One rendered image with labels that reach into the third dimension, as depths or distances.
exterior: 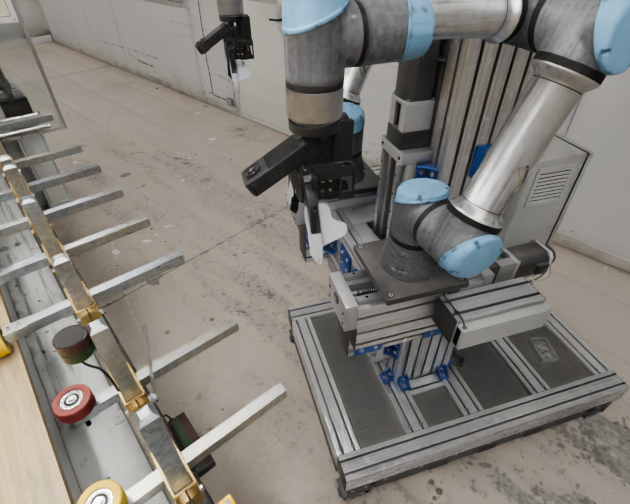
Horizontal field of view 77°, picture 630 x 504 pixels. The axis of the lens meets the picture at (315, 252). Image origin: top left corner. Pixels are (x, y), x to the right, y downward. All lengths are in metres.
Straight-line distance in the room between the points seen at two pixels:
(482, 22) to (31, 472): 1.16
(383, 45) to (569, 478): 1.87
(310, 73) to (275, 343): 1.80
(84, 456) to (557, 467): 1.74
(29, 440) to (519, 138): 1.12
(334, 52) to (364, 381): 1.48
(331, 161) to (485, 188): 0.34
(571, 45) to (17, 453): 1.24
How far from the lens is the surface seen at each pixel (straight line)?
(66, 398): 1.09
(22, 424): 1.11
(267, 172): 0.56
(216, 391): 2.07
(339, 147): 0.58
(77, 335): 0.90
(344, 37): 0.52
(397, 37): 0.55
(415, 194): 0.89
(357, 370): 1.83
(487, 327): 1.09
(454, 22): 0.77
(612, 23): 0.78
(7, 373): 1.22
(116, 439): 1.33
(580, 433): 2.24
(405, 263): 0.99
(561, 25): 0.82
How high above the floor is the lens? 1.72
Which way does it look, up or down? 39 degrees down
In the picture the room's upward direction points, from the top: straight up
